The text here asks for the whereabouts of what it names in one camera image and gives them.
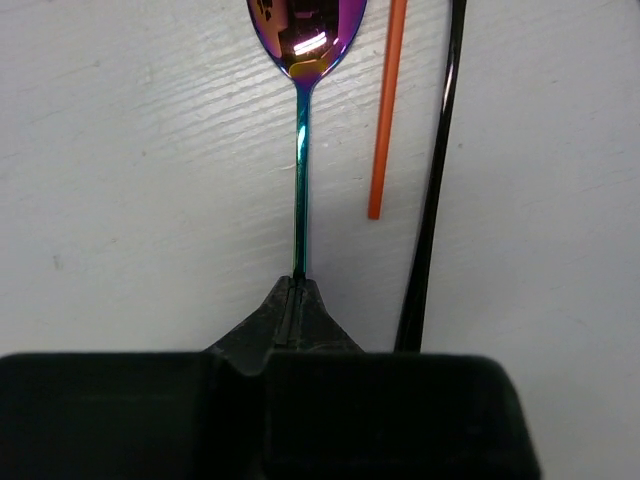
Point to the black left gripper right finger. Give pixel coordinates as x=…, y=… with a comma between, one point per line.
x=343, y=415

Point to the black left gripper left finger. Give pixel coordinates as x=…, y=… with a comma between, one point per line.
x=106, y=415

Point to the black spoon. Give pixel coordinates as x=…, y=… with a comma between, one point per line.
x=411, y=323

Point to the rainbow iridescent spoon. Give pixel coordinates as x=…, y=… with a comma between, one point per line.
x=306, y=40

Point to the orange chopstick near spoons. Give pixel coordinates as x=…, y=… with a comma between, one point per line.
x=394, y=41

